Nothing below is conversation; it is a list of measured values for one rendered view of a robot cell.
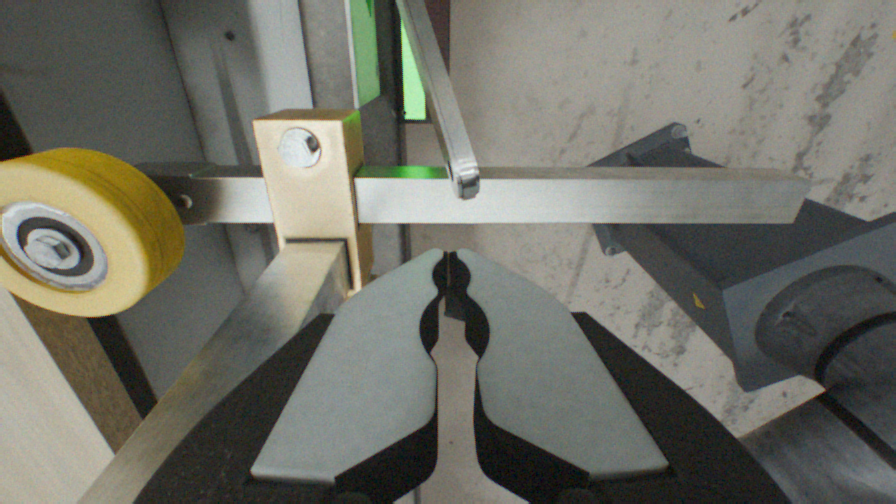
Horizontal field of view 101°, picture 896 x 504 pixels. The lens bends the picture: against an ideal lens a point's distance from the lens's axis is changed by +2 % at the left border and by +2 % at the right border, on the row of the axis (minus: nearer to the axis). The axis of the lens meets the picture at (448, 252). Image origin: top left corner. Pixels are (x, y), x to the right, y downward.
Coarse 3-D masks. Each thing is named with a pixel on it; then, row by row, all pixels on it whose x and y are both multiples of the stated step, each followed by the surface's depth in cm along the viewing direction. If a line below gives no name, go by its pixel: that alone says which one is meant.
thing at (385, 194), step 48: (192, 192) 23; (240, 192) 23; (384, 192) 23; (432, 192) 23; (480, 192) 23; (528, 192) 23; (576, 192) 23; (624, 192) 23; (672, 192) 23; (720, 192) 24; (768, 192) 24
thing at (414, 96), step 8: (408, 48) 32; (408, 56) 32; (408, 64) 32; (408, 72) 32; (416, 72) 32; (408, 80) 33; (416, 80) 33; (408, 88) 33; (416, 88) 33; (408, 96) 33; (416, 96) 33; (424, 96) 33; (408, 104) 34; (416, 104) 34; (424, 104) 34; (408, 112) 34; (416, 112) 34; (424, 112) 34
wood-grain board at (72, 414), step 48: (0, 288) 19; (0, 336) 20; (48, 336) 21; (96, 336) 24; (0, 384) 22; (48, 384) 22; (96, 384) 24; (0, 432) 24; (48, 432) 24; (96, 432) 24; (0, 480) 26; (48, 480) 26
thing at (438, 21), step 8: (432, 0) 30; (440, 0) 30; (432, 8) 30; (440, 8) 30; (432, 16) 31; (440, 16) 31; (432, 24) 31; (440, 24) 31; (440, 32) 31; (440, 40) 31; (440, 48) 32
